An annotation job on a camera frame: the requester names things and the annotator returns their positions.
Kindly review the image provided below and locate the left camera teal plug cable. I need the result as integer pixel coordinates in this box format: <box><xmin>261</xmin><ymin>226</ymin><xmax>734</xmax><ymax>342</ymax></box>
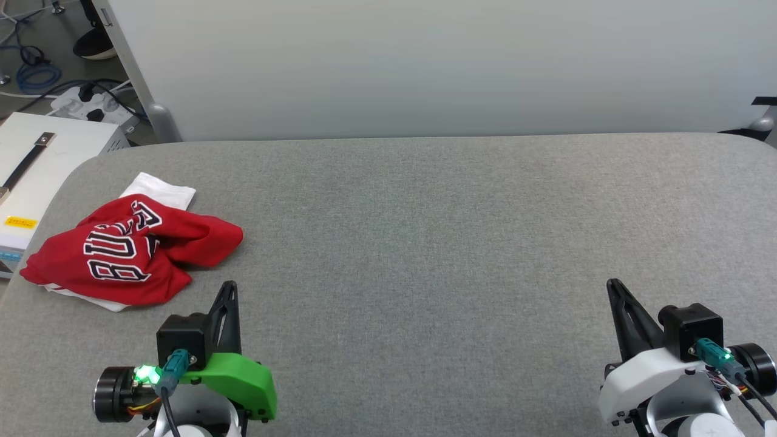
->
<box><xmin>158</xmin><ymin>348</ymin><xmax>194</xmax><ymax>437</ymax></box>

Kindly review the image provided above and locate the dark trouser leg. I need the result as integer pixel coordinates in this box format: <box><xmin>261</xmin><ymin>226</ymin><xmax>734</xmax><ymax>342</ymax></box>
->
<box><xmin>79</xmin><ymin>0</ymin><xmax>105</xmax><ymax>31</ymax></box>

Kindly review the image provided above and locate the black power plug cable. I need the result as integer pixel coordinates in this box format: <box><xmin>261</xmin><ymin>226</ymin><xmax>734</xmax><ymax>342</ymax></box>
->
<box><xmin>12</xmin><ymin>78</ymin><xmax>150</xmax><ymax>126</ymax></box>

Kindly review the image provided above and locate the camera teal plug cable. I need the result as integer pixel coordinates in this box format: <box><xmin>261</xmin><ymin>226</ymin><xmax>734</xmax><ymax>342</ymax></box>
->
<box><xmin>158</xmin><ymin>348</ymin><xmax>194</xmax><ymax>437</ymax></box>
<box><xmin>694</xmin><ymin>338</ymin><xmax>777</xmax><ymax>421</ymax></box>

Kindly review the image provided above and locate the red and white jersey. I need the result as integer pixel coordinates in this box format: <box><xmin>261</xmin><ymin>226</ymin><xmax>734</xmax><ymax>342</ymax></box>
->
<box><xmin>20</xmin><ymin>172</ymin><xmax>245</xmax><ymax>313</ymax></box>

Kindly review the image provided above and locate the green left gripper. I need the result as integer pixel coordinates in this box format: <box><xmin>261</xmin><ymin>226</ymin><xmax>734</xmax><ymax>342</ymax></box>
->
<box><xmin>181</xmin><ymin>280</ymin><xmax>278</xmax><ymax>422</ymax></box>

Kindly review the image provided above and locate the blue cable coil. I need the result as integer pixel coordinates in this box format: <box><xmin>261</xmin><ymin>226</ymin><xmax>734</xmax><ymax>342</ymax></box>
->
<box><xmin>15</xmin><ymin>61</ymin><xmax>63</xmax><ymax>93</ymax></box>

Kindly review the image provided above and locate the black shoe white sole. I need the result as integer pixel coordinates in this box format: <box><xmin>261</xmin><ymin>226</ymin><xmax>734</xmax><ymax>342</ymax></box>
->
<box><xmin>72</xmin><ymin>27</ymin><xmax>118</xmax><ymax>61</ymax></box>

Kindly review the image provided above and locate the white partition panel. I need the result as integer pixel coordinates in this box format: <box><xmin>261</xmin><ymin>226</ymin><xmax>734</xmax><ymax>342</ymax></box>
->
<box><xmin>91</xmin><ymin>0</ymin><xmax>777</xmax><ymax>144</ymax></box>

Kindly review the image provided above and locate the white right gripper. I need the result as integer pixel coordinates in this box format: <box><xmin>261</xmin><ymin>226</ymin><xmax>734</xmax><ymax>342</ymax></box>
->
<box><xmin>597</xmin><ymin>278</ymin><xmax>724</xmax><ymax>424</ymax></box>

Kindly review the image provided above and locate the grey metal stand foot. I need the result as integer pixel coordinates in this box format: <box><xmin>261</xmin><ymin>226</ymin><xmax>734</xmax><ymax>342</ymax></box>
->
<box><xmin>718</xmin><ymin>96</ymin><xmax>777</xmax><ymax>144</ymax></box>

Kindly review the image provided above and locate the white power strip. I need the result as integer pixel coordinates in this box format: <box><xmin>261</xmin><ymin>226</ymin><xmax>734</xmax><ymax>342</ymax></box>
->
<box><xmin>49</xmin><ymin>85</ymin><xmax>142</xmax><ymax>132</ymax></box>

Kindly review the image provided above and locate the white metal equipment box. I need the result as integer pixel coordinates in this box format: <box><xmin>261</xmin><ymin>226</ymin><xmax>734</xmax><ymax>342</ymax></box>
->
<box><xmin>0</xmin><ymin>112</ymin><xmax>132</xmax><ymax>280</ymax></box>

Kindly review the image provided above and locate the right camera teal plug cable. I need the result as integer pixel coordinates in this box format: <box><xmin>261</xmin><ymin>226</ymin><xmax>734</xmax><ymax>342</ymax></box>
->
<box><xmin>694</xmin><ymin>338</ymin><xmax>777</xmax><ymax>421</ymax></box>

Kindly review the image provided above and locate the black strap box handle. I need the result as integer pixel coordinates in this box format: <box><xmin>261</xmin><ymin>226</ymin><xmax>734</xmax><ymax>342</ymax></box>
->
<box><xmin>0</xmin><ymin>132</ymin><xmax>57</xmax><ymax>205</ymax></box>

